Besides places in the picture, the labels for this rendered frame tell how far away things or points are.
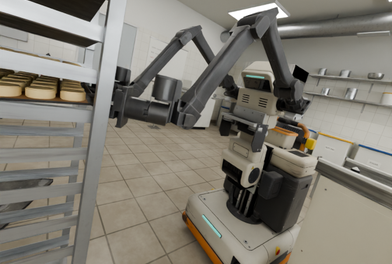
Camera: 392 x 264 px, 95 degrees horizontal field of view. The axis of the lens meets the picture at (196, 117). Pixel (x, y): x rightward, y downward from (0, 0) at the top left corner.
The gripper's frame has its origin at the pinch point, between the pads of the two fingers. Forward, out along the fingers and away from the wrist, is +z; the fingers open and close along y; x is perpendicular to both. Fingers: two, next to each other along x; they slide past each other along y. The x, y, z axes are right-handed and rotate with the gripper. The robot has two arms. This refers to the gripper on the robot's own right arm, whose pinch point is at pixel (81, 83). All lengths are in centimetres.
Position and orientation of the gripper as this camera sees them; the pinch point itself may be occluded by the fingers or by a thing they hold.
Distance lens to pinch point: 82.0
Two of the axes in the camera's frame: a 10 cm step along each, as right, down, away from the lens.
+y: -2.3, 9.6, 1.6
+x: -8.9, -2.8, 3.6
